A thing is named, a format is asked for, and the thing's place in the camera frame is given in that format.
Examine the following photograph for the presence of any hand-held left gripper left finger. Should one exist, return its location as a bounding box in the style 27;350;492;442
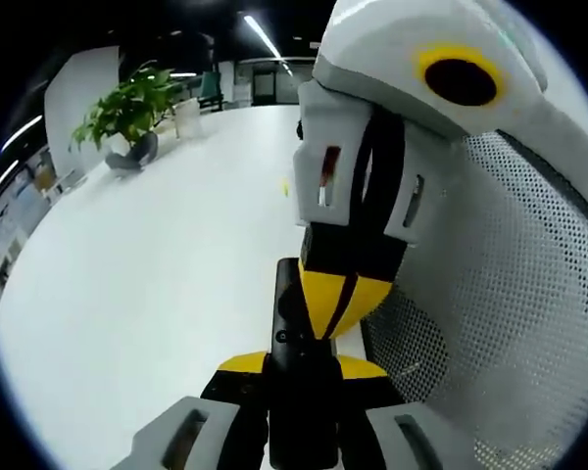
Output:
126;350;271;470

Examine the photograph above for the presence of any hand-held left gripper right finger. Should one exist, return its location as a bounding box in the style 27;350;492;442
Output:
333;354;477;470

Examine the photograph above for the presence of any black remote control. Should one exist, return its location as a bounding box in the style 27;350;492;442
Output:
267;257;343;470

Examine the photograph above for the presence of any ceiling light strip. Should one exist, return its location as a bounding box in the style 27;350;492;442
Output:
242;14;296;78
0;158;21;201
0;114;45;154

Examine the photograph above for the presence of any dark glass door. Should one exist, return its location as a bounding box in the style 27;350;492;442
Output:
251;70;279;107

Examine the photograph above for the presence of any green chair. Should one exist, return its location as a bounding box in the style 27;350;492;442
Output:
197;70;225;114

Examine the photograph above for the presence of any white translucent box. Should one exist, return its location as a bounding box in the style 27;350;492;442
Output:
172;99;204;141

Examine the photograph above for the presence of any dark grey plant pot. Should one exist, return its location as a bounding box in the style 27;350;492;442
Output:
104;132;160;173

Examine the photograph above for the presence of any green leafy plant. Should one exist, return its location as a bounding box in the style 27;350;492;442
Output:
68;60;183;154

